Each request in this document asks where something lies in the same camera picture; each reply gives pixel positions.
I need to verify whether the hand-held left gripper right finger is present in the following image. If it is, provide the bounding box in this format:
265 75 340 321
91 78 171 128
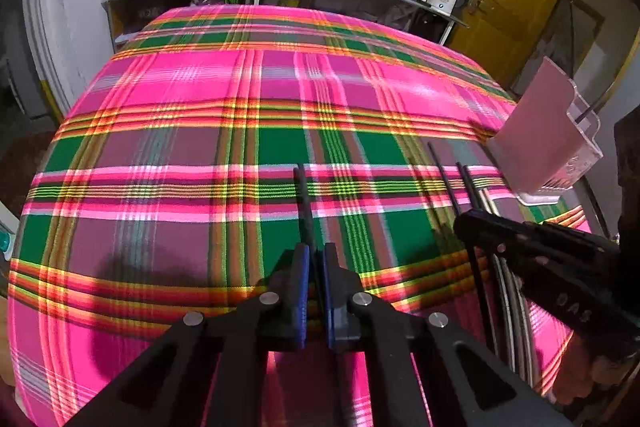
322 243 576 427

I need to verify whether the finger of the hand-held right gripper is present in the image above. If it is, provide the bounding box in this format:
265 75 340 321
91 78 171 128
453 209 553 284
529 220 622 259

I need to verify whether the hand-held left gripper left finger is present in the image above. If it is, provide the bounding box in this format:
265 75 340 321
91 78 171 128
65 243 310 427

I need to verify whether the black chopstick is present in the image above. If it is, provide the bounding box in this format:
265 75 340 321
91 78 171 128
292 164 324 293
456 162 496 354
427 141 463 220
464 165 491 214

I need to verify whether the pink plastic utensil holder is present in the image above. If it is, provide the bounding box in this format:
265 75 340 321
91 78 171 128
487 57 605 206

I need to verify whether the person's right hand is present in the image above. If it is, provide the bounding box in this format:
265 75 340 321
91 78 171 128
550 339 632 408

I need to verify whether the framed picture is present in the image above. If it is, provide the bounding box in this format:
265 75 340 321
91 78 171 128
520 0 607 108

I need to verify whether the pink green plaid blanket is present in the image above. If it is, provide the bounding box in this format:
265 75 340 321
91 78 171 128
7 4 593 427

